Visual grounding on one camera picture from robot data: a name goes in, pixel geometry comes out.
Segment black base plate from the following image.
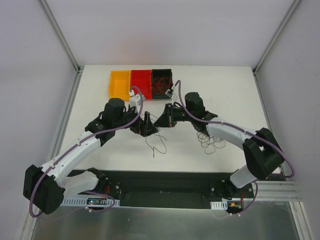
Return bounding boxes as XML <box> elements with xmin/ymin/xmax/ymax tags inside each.
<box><xmin>62</xmin><ymin>170</ymin><xmax>255</xmax><ymax>213</ymax></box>

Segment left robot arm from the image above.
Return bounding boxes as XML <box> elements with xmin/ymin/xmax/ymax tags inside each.
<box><xmin>23</xmin><ymin>94</ymin><xmax>158</xmax><ymax>218</ymax></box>

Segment yellow plastic bin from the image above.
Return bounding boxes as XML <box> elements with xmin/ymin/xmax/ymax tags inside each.
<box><xmin>108</xmin><ymin>70</ymin><xmax>131</xmax><ymax>101</ymax></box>

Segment red cable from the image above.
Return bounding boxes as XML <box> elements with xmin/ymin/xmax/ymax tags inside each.
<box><xmin>152</xmin><ymin>76</ymin><xmax>173</xmax><ymax>96</ymax></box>

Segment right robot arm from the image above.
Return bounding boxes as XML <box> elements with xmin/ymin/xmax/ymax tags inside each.
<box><xmin>154</xmin><ymin>92</ymin><xmax>285</xmax><ymax>200</ymax></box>

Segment red plastic bin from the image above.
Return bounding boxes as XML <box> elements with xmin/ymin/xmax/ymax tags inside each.
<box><xmin>130</xmin><ymin>69</ymin><xmax>152</xmax><ymax>100</ymax></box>

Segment black plastic bin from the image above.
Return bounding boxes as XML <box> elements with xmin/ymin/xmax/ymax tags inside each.
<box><xmin>151</xmin><ymin>69</ymin><xmax>173</xmax><ymax>100</ymax></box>

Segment black cable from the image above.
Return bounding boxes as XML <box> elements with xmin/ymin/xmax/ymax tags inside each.
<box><xmin>144</xmin><ymin>126</ymin><xmax>168</xmax><ymax>158</ymax></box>

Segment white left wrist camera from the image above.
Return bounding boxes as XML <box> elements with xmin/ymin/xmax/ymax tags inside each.
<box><xmin>129</xmin><ymin>90</ymin><xmax>142</xmax><ymax>113</ymax></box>

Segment cable bundle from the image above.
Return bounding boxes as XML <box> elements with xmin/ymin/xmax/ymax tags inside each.
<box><xmin>196</xmin><ymin>131</ymin><xmax>226</xmax><ymax>155</ymax></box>

